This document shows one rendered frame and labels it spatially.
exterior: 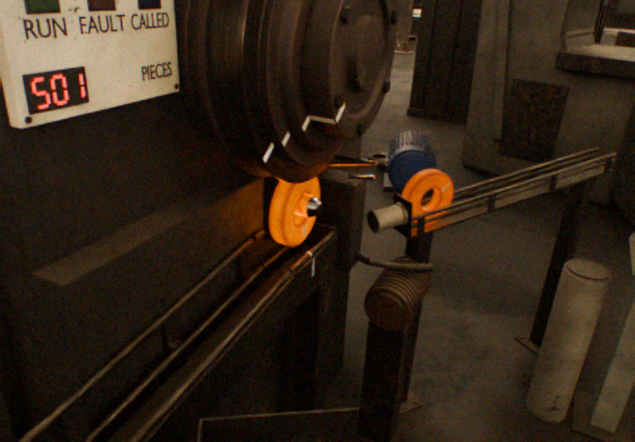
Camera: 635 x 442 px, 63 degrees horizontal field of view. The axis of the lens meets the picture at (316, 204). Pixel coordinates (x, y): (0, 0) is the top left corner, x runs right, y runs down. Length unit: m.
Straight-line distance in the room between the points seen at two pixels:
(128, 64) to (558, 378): 1.46
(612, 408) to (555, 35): 2.27
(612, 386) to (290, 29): 1.43
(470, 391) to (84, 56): 1.55
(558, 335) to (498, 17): 2.35
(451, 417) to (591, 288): 0.58
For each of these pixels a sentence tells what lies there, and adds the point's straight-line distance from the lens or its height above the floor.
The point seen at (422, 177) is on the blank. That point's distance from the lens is 1.34.
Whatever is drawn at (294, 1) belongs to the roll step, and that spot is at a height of 1.20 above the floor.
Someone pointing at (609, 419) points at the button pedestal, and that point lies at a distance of 1.89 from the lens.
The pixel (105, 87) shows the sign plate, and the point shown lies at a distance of 0.73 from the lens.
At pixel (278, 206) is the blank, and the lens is 0.95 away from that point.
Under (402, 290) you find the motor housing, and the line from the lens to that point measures 1.31.
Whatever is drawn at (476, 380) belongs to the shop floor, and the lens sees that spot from 1.92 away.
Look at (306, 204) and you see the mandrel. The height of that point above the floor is 0.83.
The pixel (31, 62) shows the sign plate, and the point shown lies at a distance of 0.66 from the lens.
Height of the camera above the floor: 1.23
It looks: 24 degrees down
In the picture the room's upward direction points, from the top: 3 degrees clockwise
